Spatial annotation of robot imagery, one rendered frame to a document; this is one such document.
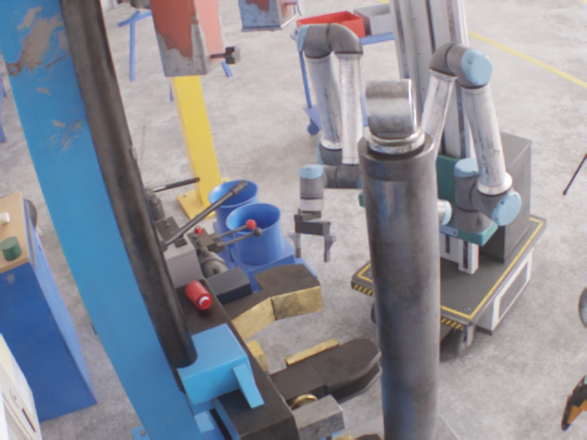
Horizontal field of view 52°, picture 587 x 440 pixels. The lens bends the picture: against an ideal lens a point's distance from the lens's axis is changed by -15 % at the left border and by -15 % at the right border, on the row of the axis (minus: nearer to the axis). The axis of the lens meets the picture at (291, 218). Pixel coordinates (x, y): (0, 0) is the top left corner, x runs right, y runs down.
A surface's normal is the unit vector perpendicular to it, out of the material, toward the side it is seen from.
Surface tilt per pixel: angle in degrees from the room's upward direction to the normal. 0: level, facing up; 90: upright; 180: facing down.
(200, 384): 90
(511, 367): 0
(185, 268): 90
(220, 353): 0
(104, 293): 90
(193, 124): 90
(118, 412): 0
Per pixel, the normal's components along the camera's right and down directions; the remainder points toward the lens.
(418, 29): -0.65, 0.49
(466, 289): -0.15, -0.83
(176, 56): -0.36, 0.55
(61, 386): 0.41, 0.43
